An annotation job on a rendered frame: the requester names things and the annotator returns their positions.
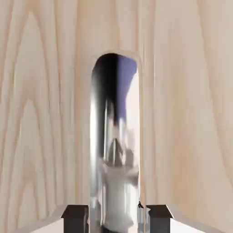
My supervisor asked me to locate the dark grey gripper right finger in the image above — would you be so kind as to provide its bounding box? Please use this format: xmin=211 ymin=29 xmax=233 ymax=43
xmin=145 ymin=204 xmax=220 ymax=233

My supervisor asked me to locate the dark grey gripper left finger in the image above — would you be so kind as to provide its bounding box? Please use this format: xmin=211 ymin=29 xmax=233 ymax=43
xmin=17 ymin=204 xmax=89 ymax=233

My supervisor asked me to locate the curved shiny metal drawer handle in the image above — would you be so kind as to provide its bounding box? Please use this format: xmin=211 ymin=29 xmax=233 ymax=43
xmin=89 ymin=52 xmax=146 ymax=233

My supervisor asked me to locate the light wood drawer front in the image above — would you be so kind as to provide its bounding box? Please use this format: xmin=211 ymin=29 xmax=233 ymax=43
xmin=0 ymin=0 xmax=233 ymax=233

